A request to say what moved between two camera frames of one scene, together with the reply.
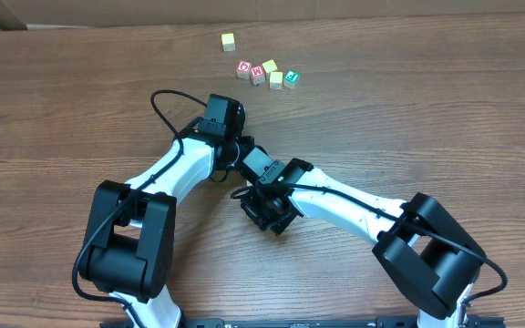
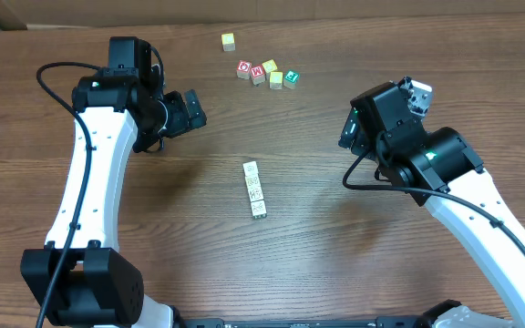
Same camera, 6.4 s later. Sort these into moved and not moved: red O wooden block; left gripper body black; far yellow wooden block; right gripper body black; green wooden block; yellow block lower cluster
Moved: left gripper body black; right gripper body black
Not moved: green wooden block; far yellow wooden block; yellow block lower cluster; red O wooden block
